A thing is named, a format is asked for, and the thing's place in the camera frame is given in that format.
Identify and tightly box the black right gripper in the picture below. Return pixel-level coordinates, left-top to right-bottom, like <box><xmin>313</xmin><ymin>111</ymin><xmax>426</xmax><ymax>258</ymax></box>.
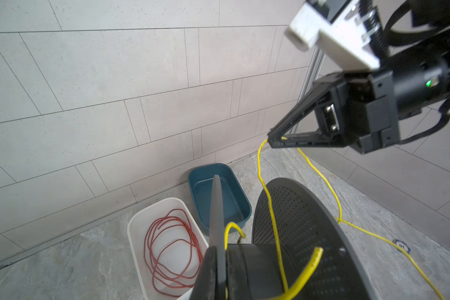
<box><xmin>267</xmin><ymin>69</ymin><xmax>401</xmax><ymax>154</ymax></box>

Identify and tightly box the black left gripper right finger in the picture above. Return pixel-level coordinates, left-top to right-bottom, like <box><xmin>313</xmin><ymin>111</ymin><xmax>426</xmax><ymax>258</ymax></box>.
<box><xmin>226</xmin><ymin>244</ymin><xmax>253</xmax><ymax>300</ymax></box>

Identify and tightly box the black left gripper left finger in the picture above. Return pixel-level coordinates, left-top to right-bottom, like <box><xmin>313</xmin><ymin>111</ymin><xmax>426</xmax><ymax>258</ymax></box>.
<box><xmin>190</xmin><ymin>246</ymin><xmax>217</xmax><ymax>300</ymax></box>

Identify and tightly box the yellow cable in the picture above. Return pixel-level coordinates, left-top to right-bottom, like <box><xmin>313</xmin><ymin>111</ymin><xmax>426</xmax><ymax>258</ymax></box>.
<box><xmin>223</xmin><ymin>136</ymin><xmax>445</xmax><ymax>300</ymax></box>

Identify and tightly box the grey perforated cable spool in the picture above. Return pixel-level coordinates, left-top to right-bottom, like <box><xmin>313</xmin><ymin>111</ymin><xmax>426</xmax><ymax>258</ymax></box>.
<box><xmin>210</xmin><ymin>177</ymin><xmax>377</xmax><ymax>300</ymax></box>

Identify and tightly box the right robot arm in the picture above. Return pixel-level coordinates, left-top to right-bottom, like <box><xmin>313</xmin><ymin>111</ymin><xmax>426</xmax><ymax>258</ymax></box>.
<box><xmin>267</xmin><ymin>1</ymin><xmax>450</xmax><ymax>154</ymax></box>

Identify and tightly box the aluminium corner profile right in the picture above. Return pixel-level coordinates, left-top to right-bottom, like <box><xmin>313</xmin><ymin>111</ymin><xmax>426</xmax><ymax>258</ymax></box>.
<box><xmin>290</xmin><ymin>48</ymin><xmax>327</xmax><ymax>136</ymax></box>

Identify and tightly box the white plastic bin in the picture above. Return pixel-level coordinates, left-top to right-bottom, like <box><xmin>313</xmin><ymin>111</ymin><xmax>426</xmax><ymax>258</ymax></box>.
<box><xmin>127</xmin><ymin>197</ymin><xmax>208</xmax><ymax>300</ymax></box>

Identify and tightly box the teal plastic bin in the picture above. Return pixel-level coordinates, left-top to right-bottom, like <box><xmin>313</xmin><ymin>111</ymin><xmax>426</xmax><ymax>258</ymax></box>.
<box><xmin>187</xmin><ymin>163</ymin><xmax>252</xmax><ymax>236</ymax></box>

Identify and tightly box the red cable coil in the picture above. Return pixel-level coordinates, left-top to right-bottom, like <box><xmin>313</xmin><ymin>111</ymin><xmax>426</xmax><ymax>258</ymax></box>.
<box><xmin>143</xmin><ymin>209</ymin><xmax>204</xmax><ymax>288</ymax></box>

